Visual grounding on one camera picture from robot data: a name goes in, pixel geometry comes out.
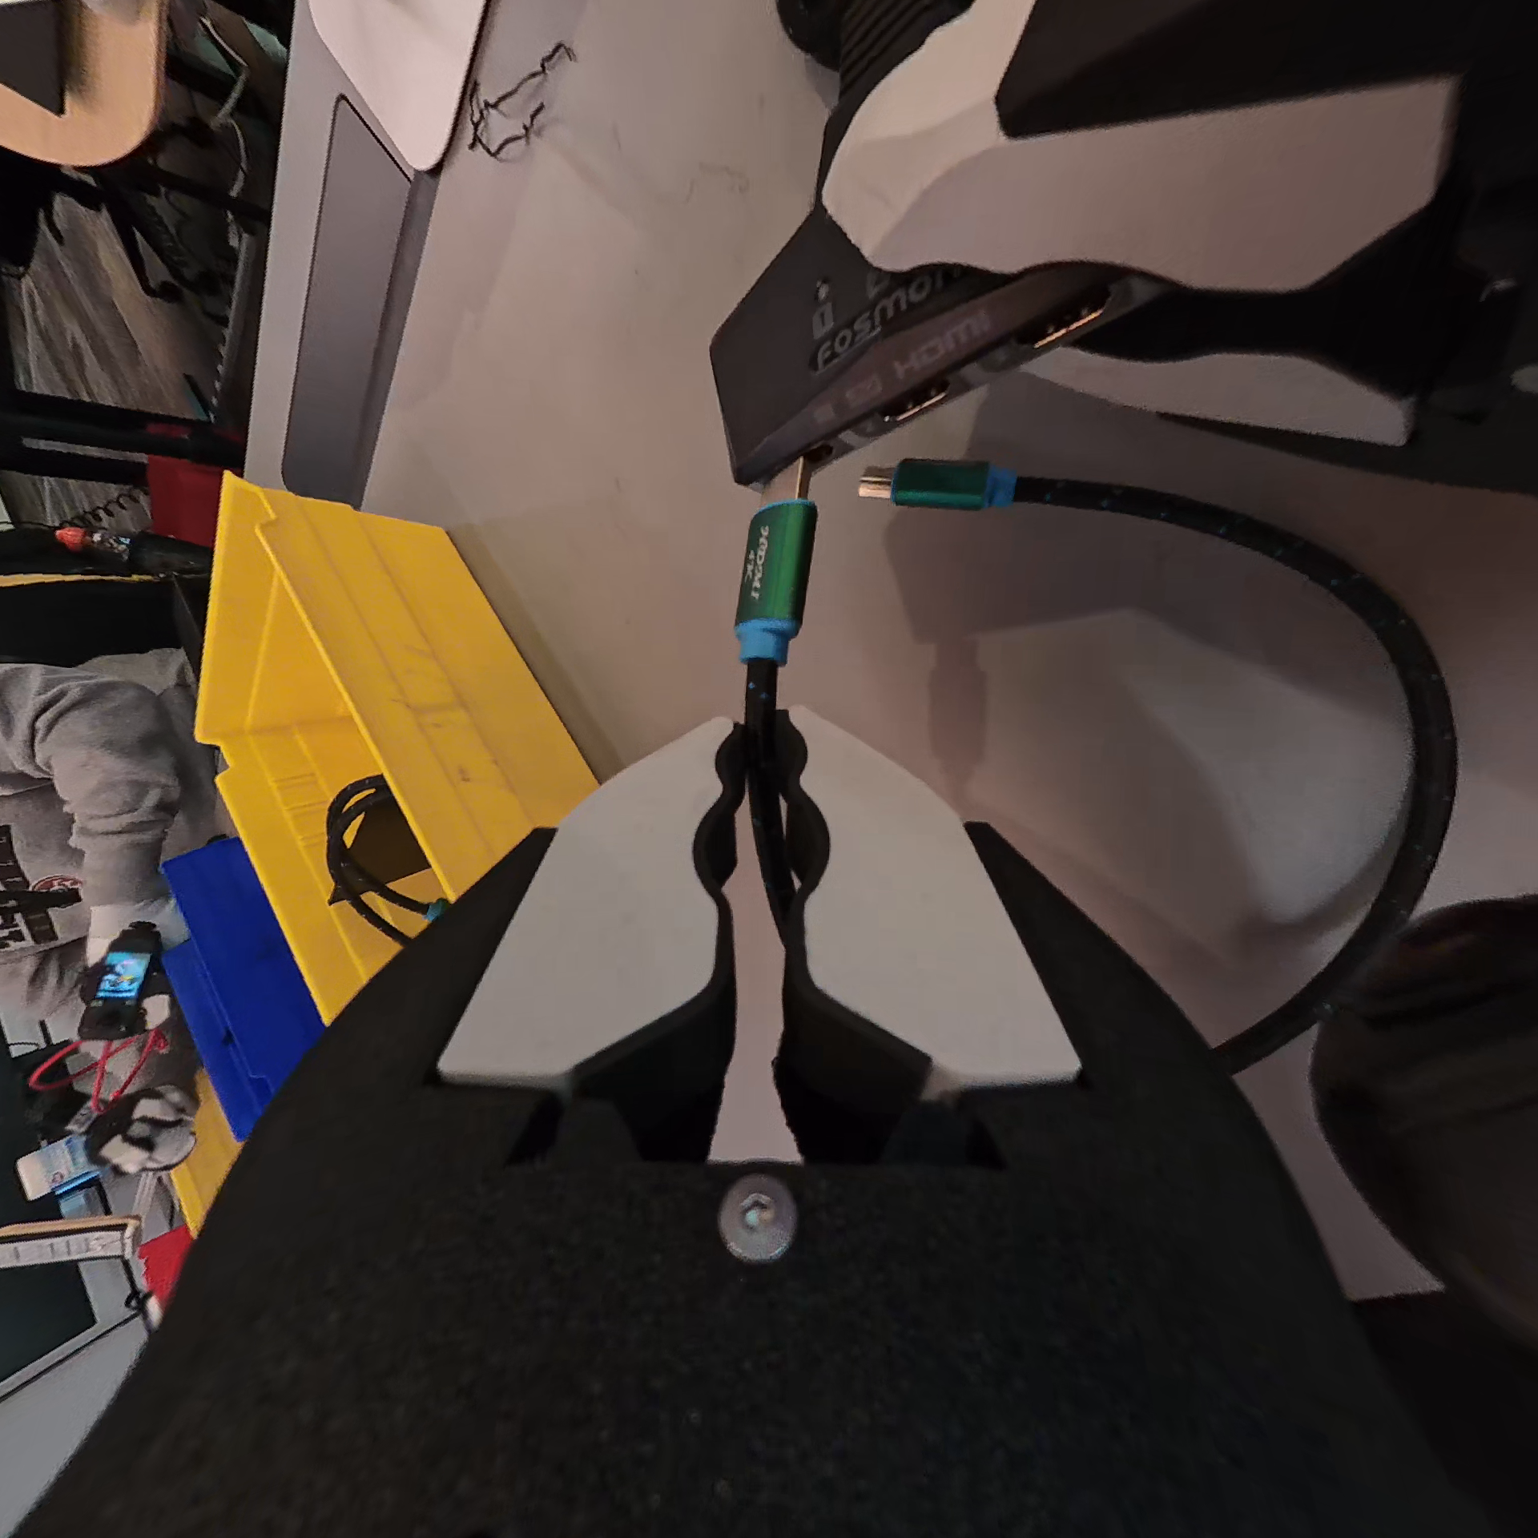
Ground yellow plastic bin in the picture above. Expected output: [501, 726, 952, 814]
[190, 468, 604, 1030]

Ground bent metal wire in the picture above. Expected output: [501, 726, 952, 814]
[465, 38, 580, 160]

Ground person's black trousers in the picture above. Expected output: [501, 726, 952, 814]
[1307, 895, 1538, 1538]

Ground black and silver switch box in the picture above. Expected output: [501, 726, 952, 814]
[706, 201, 1170, 490]

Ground blue plastic bin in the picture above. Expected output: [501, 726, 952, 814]
[159, 832, 331, 1146]

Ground stacked yellow plastic bins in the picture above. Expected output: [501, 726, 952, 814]
[172, 1078, 243, 1235]

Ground red floor bin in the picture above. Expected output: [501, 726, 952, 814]
[141, 453, 225, 545]

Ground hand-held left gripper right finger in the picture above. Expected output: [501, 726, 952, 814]
[774, 704, 1084, 1100]

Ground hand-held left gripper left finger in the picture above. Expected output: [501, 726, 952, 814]
[435, 717, 737, 1094]

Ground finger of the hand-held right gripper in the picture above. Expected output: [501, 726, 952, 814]
[1045, 345, 1415, 448]
[820, 0, 1463, 294]

